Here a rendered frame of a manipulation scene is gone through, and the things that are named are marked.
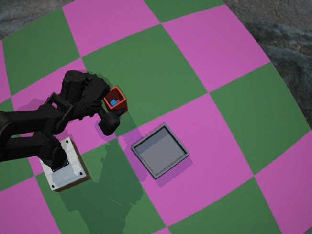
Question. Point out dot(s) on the dark red square cup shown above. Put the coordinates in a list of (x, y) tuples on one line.
[(119, 97)]

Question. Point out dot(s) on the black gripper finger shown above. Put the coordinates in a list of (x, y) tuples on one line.
[(119, 112)]

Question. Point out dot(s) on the small blue block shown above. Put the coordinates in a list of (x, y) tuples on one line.
[(113, 102)]

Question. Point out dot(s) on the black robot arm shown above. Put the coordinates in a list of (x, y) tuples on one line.
[(48, 120)]

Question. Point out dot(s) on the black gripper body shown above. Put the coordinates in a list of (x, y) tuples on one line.
[(109, 121)]

